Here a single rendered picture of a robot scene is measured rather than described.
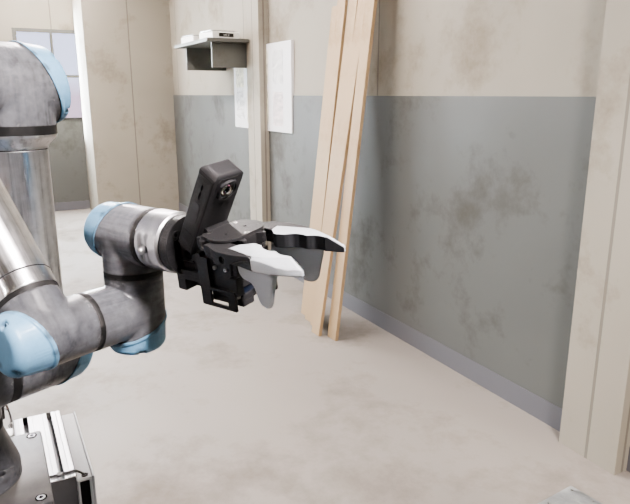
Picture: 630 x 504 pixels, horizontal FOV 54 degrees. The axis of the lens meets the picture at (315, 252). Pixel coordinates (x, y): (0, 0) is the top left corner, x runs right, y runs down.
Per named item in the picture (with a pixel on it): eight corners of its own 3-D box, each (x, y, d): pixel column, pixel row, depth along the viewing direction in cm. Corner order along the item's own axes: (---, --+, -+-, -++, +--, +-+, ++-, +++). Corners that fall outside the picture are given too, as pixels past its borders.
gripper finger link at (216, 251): (278, 264, 63) (234, 245, 70) (276, 248, 63) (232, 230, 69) (239, 278, 61) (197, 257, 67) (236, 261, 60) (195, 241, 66)
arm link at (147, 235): (177, 201, 78) (124, 220, 72) (202, 205, 76) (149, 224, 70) (186, 256, 81) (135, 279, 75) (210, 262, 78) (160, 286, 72)
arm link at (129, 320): (73, 356, 80) (65, 275, 78) (143, 331, 89) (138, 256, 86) (110, 372, 76) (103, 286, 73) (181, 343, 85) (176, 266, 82)
